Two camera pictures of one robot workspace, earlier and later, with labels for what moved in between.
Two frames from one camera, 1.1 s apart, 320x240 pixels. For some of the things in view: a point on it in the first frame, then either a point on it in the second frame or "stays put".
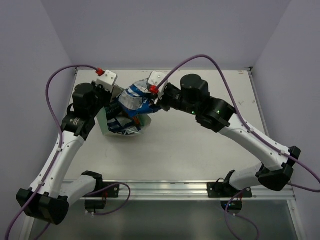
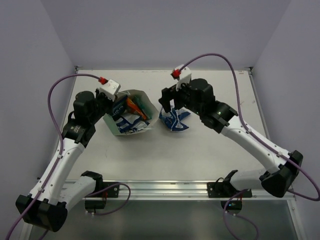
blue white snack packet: (137, 99) -> (173, 118)
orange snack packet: (136, 119) -> (132, 106)
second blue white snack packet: (124, 125) stays put
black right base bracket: (224, 189) stays put
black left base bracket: (112, 192) stays put
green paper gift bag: (144, 120) -> (151, 111)
